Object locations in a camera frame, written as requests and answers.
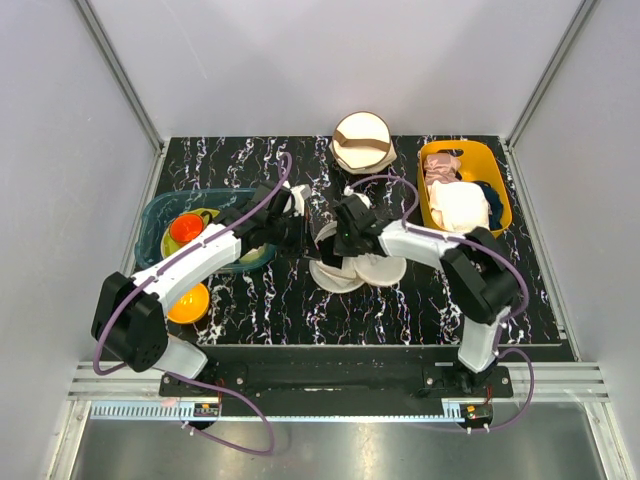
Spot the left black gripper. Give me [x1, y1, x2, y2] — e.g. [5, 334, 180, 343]
[267, 211, 322, 261]

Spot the white mesh laundry bag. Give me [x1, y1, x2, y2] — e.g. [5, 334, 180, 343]
[309, 254, 407, 294]

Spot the white beige bra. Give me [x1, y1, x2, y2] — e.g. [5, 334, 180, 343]
[427, 181, 489, 233]

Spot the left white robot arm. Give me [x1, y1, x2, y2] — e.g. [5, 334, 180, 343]
[91, 184, 315, 396]

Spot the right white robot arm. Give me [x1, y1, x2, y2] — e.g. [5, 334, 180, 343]
[316, 195, 528, 397]

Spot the beige folded laundry bag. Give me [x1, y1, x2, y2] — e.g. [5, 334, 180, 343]
[329, 111, 397, 175]

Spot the pink bra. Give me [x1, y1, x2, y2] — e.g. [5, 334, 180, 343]
[422, 152, 461, 186]

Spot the dark blue bra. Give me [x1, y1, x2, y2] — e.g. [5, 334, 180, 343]
[475, 181, 504, 231]

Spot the cream white cup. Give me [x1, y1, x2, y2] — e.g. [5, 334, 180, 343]
[238, 245, 267, 264]

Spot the orange cup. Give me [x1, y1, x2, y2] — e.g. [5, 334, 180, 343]
[169, 213, 204, 245]

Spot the yellow orange bowl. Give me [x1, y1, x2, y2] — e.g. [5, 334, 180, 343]
[167, 283, 210, 325]

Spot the teal transparent plastic bin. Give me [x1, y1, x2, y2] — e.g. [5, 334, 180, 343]
[134, 188, 255, 270]

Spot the yellow plastic basket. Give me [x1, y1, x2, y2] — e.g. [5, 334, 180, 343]
[417, 140, 513, 238]

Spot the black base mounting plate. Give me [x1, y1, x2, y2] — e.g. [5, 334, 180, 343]
[158, 344, 516, 404]

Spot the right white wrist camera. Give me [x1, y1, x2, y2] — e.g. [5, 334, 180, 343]
[343, 186, 371, 209]

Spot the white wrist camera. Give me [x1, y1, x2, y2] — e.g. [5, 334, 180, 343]
[284, 184, 312, 216]
[343, 186, 371, 209]

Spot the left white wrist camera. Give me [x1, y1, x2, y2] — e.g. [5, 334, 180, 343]
[284, 184, 312, 216]

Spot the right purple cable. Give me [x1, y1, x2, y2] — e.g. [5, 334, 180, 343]
[347, 174, 536, 434]

